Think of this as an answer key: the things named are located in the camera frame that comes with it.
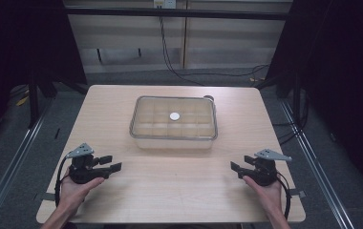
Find yellow floor tape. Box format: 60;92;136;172
14;94;31;107

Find person's right hand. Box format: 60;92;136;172
242;175;285;213

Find long black hanging cable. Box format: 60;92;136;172
159;15;270;87

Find black metal stand leg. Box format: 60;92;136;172
27;73;41;130

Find person's left hand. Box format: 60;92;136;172
58;169;106;213

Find black floor cables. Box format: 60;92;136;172
271;90;310;147

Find clear plastic lidded container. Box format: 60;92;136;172
128;94;219;151

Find white wall socket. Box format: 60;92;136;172
153;0;178;10

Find dark curtain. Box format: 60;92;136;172
0;0;89;156
259;0;363;195

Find metal floor rail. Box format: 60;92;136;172
0;97;55;229
278;98;356;229

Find grey tape strip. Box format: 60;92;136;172
40;192;57;202
288;188;308;199

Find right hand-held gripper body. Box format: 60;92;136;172
241;148;293;187

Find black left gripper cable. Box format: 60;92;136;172
53;156;73;208

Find black horizontal frame bar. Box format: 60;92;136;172
64;7;291;21

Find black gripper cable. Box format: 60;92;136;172
53;156;73;208
276;171;293;221

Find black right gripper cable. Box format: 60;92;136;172
276;171;293;221

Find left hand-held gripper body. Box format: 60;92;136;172
65;142;111;185

